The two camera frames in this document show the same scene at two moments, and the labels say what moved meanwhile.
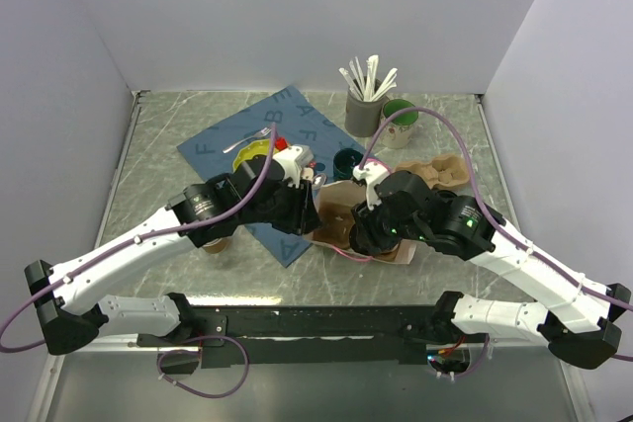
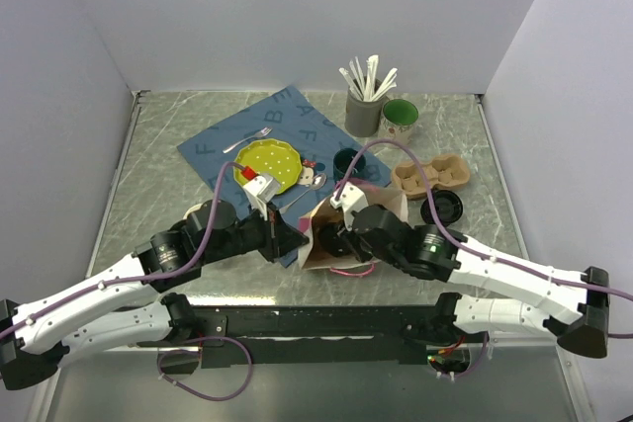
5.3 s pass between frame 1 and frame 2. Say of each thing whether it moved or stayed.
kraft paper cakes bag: moved
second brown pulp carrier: stayed
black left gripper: moved
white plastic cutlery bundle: stayed
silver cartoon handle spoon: stayed
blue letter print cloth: stayed
